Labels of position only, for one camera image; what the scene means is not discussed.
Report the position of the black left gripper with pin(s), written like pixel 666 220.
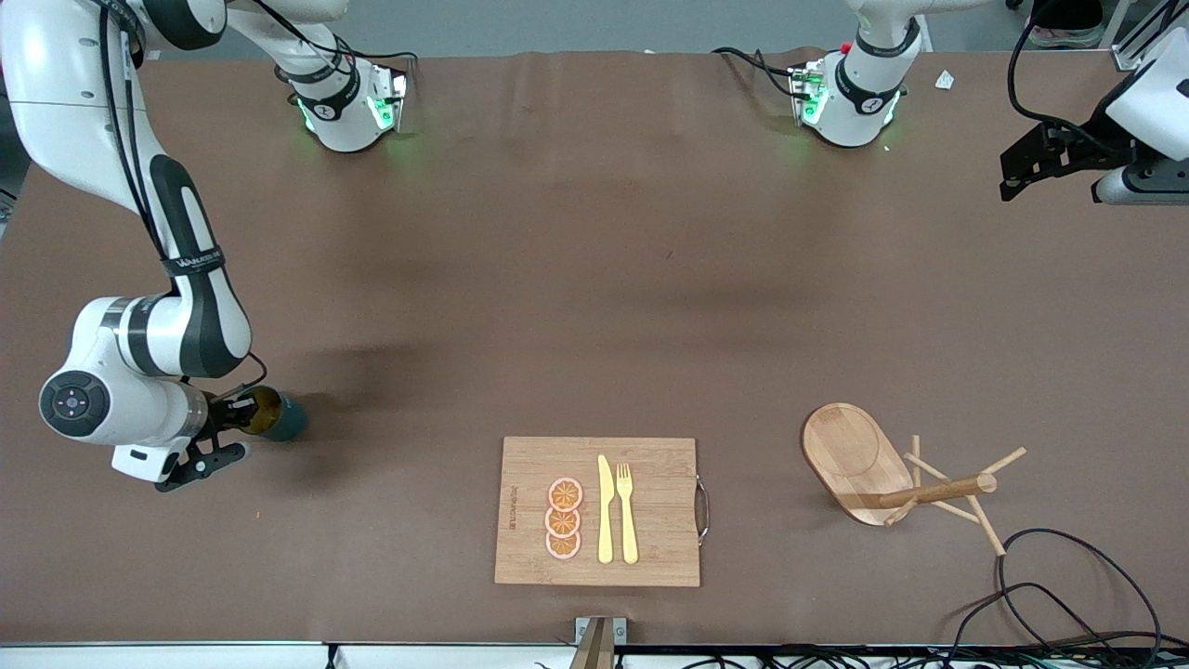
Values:
pixel 1083 149

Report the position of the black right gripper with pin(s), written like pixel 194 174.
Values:
pixel 221 413

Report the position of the teal cup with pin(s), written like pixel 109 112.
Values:
pixel 290 423

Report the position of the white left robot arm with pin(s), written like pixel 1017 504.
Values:
pixel 859 111

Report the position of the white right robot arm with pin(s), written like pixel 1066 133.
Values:
pixel 56 93

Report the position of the white paper scrap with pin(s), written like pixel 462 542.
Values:
pixel 945 80

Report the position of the dark shoe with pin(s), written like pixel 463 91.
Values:
pixel 1064 28

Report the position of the brown table cover mat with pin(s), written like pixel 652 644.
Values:
pixel 464 325

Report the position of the wooden mug tree stand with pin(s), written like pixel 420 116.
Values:
pixel 841 455

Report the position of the orange slice toy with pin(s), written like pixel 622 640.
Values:
pixel 565 493

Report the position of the yellow plastic knife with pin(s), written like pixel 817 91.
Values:
pixel 605 516

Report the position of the yellow plastic fork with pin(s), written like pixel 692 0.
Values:
pixel 629 531

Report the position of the bamboo cutting board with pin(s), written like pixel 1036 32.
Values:
pixel 659 465

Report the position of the aluminium frame profile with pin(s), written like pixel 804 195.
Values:
pixel 1129 58

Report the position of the white table edge rail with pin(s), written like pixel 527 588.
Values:
pixel 139 656

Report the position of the metal table edge bracket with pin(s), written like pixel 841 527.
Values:
pixel 585 632

